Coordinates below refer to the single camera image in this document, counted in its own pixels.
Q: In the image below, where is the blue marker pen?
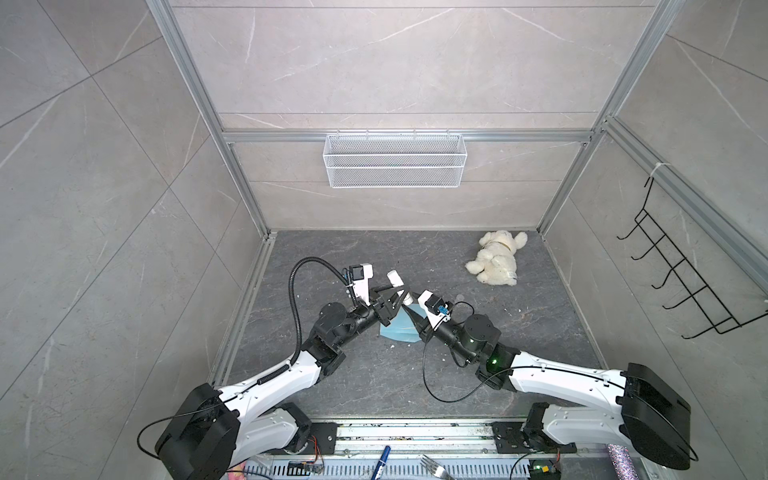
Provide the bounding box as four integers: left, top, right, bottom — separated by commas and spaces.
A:
370, 445, 391, 480

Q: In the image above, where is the white plush teddy bear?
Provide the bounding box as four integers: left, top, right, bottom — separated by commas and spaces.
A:
465, 230, 528, 286

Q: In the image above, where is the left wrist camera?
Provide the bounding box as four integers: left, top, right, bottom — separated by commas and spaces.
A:
343, 263, 373, 306

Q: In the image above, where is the light blue envelope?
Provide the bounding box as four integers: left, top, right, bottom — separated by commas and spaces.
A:
379, 306, 421, 343

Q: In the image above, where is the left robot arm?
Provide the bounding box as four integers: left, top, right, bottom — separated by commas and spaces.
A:
147, 264, 411, 479

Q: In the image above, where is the glitter pink microphone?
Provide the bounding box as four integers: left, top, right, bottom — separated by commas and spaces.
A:
606, 444, 640, 480

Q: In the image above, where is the silver fork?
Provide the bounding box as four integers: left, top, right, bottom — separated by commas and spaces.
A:
420, 455, 454, 480

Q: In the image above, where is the white wire mesh basket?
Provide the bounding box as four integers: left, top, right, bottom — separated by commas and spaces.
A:
323, 133, 468, 189

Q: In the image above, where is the black wire hook rack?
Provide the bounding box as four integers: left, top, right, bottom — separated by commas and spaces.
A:
616, 177, 767, 340

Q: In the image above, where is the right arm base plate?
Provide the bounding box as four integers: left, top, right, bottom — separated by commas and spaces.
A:
491, 422, 577, 454

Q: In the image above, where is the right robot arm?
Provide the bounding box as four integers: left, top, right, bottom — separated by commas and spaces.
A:
405, 305, 699, 470

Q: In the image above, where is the white glue stick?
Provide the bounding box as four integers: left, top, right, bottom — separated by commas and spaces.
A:
387, 270, 414, 305

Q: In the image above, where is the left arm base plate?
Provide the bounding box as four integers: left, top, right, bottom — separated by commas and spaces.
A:
285, 422, 339, 455

